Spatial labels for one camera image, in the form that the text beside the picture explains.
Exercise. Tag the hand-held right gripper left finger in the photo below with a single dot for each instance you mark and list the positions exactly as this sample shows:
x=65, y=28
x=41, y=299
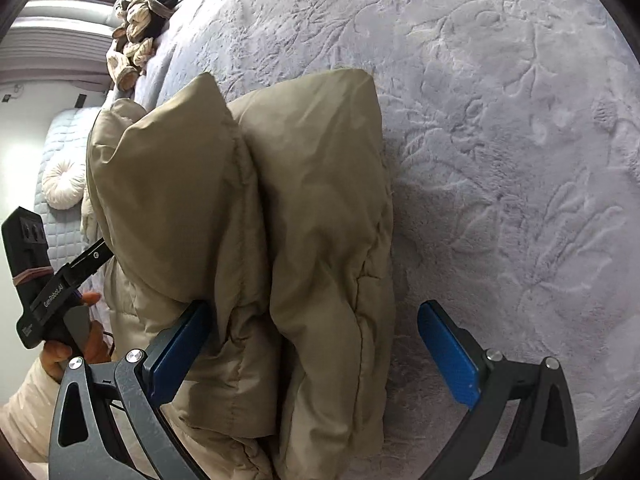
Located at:
x=180, y=350

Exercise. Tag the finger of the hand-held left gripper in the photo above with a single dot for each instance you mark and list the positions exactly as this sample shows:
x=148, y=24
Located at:
x=90, y=262

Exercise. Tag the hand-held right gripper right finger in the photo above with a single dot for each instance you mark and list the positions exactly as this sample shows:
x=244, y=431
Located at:
x=445, y=355

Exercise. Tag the beige puffer jacket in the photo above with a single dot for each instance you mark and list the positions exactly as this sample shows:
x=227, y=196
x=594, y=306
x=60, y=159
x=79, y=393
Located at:
x=310, y=220

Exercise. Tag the person's left forearm cream sleeve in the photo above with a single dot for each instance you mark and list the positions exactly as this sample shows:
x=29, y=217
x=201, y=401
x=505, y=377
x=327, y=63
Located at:
x=25, y=410

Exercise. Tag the person's left hand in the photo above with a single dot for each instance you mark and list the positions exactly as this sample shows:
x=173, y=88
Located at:
x=92, y=345

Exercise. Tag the cream fluffy throw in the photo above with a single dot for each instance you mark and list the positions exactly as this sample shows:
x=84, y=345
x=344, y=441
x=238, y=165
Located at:
x=90, y=220

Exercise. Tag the round white pleated cushion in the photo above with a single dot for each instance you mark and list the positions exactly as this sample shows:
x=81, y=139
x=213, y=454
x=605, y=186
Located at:
x=64, y=183

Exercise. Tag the grey quilted mattress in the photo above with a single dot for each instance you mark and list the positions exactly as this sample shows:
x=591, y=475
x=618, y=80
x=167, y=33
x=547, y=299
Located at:
x=60, y=135

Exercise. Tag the brown plush toy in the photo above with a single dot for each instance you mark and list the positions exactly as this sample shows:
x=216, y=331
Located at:
x=132, y=45

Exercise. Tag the lavender embossed bed blanket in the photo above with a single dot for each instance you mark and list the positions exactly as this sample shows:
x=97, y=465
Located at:
x=500, y=135

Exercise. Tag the small black wall fixture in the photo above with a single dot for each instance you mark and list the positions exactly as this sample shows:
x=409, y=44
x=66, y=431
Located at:
x=78, y=100

